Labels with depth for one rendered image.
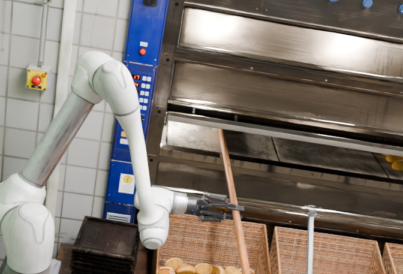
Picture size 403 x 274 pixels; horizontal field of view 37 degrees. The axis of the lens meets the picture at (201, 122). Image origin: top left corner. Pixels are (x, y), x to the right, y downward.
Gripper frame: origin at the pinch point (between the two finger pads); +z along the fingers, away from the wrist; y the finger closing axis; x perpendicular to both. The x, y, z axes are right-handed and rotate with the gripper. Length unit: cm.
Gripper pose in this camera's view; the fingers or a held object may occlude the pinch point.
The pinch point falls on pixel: (234, 211)
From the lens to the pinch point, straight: 252.0
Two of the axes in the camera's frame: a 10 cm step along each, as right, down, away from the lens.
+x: 0.3, 3.8, -9.2
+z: 9.8, 1.6, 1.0
